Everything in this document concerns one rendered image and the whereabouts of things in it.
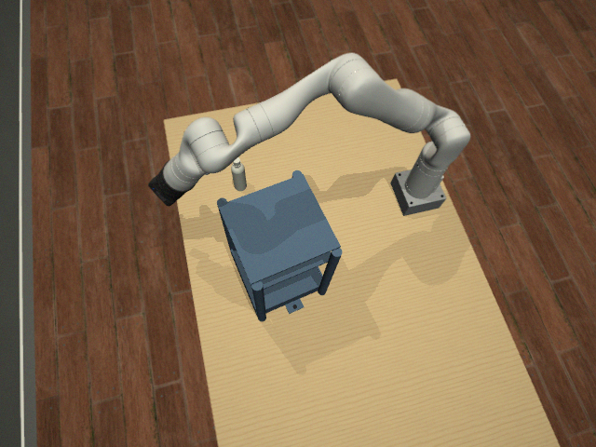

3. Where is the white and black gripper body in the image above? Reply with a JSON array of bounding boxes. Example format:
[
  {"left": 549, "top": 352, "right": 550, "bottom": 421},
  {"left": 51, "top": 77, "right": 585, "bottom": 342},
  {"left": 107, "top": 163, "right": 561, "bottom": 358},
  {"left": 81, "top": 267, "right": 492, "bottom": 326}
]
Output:
[{"left": 148, "top": 157, "right": 199, "bottom": 206}]

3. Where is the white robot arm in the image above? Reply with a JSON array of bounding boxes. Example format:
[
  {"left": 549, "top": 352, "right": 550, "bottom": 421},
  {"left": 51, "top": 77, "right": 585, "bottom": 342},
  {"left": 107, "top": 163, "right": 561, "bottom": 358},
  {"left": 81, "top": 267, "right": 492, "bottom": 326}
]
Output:
[{"left": 172, "top": 53, "right": 470, "bottom": 199}]

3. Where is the grey cylinder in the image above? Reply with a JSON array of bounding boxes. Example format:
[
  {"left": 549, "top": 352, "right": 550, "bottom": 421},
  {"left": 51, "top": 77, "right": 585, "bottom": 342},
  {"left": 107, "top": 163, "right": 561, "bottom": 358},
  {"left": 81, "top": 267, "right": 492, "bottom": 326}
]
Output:
[{"left": 231, "top": 157, "right": 247, "bottom": 191}]

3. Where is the blue shelving unit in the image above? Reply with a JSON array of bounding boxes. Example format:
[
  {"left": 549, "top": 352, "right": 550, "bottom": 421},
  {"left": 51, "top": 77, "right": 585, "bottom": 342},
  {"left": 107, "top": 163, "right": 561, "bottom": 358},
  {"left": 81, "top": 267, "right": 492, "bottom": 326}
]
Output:
[{"left": 217, "top": 170, "right": 343, "bottom": 321}]

